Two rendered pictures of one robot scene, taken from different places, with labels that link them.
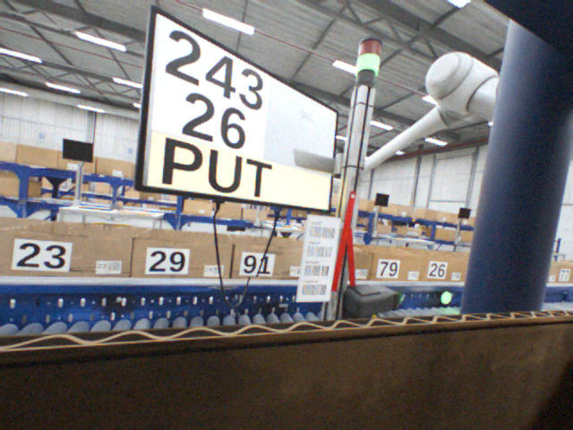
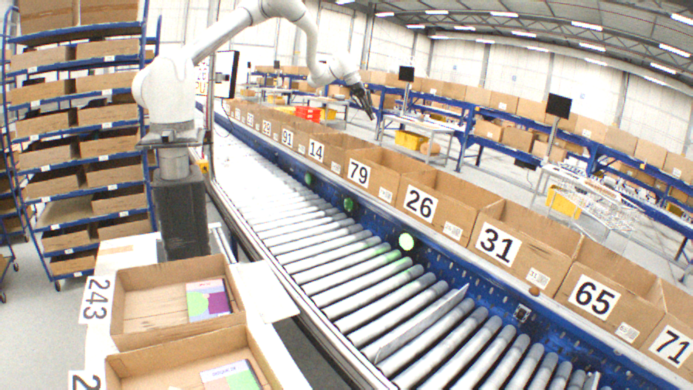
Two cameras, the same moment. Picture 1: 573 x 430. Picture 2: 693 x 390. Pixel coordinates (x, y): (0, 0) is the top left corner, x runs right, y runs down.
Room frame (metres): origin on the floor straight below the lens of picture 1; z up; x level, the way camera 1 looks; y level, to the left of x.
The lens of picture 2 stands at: (0.80, -1.91, 1.42)
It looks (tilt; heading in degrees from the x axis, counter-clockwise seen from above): 23 degrees down; 69
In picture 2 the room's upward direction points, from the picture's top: 8 degrees clockwise
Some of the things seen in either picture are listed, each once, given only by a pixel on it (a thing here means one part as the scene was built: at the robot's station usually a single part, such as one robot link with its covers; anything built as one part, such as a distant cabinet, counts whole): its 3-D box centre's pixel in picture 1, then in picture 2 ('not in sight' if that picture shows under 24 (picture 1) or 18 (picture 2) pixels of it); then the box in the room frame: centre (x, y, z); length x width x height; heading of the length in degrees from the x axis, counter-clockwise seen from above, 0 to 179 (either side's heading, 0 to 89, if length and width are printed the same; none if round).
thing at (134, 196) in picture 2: not in sight; (120, 195); (-0.17, -0.01, 0.59); 0.40 x 0.30 x 0.10; 18
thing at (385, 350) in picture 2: not in sight; (428, 320); (1.33, -1.44, 0.76); 0.46 x 0.01 x 0.09; 20
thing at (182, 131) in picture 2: not in sight; (171, 129); (0.54, -0.97, 1.24); 0.22 x 0.18 x 0.06; 95
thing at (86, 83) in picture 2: not in sight; (109, 80); (-0.17, -0.01, 1.39); 0.40 x 0.30 x 0.10; 19
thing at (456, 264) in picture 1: (424, 264); (449, 203); (1.65, -1.01, 0.96); 0.39 x 0.29 x 0.17; 110
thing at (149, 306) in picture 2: not in sight; (175, 302); (0.56, -1.27, 0.80); 0.38 x 0.28 x 0.10; 14
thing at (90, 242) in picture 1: (88, 248); (267, 120); (0.98, 0.84, 0.96); 0.39 x 0.29 x 0.17; 110
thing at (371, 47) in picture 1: (368, 61); not in sight; (0.57, -0.14, 1.62); 0.05 x 0.05 x 0.06
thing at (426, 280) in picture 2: not in sight; (390, 301); (1.27, -1.28, 0.72); 0.52 x 0.05 x 0.05; 20
